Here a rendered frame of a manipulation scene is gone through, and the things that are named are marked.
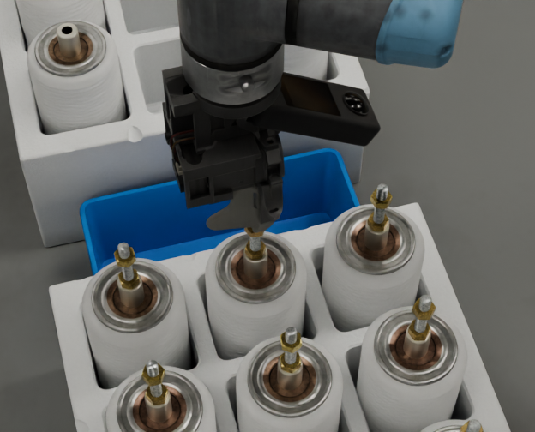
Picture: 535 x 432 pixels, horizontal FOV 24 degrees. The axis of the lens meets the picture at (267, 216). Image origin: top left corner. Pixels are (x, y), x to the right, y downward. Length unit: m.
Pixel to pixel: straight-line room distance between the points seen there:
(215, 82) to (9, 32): 0.62
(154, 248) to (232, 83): 0.61
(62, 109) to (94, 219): 0.14
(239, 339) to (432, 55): 0.47
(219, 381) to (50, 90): 0.36
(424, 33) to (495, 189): 0.76
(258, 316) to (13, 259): 0.43
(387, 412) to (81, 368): 0.29
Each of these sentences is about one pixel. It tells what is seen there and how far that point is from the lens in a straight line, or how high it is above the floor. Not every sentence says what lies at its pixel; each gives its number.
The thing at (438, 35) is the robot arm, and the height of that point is 0.66.
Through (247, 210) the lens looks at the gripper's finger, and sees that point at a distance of 1.04.
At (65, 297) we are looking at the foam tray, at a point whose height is 0.18.
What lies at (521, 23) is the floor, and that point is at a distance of 1.73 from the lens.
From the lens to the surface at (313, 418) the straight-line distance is 1.11.
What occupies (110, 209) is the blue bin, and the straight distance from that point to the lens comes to 1.40.
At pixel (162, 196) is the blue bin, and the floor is 0.10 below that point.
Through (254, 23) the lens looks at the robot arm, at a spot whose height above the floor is 0.64.
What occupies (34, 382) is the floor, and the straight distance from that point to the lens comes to 1.42.
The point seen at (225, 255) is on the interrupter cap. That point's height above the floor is 0.25.
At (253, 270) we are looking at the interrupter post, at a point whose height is 0.27.
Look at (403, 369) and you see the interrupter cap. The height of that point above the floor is 0.25.
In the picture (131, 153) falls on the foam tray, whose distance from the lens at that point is 1.38.
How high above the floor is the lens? 1.26
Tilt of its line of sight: 57 degrees down
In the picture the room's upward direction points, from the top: straight up
